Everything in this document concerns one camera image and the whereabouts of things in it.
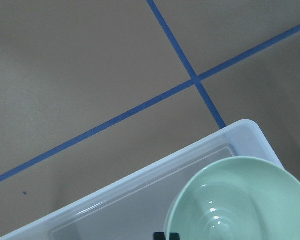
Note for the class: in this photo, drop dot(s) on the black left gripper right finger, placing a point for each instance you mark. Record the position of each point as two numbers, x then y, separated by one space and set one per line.
173 236

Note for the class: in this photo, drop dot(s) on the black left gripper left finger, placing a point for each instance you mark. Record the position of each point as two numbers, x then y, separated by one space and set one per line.
158 236

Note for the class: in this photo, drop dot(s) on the light green bowl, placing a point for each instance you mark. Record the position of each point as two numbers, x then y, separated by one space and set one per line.
237 198

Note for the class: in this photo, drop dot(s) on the translucent white storage box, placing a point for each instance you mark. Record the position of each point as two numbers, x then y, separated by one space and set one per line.
136 206

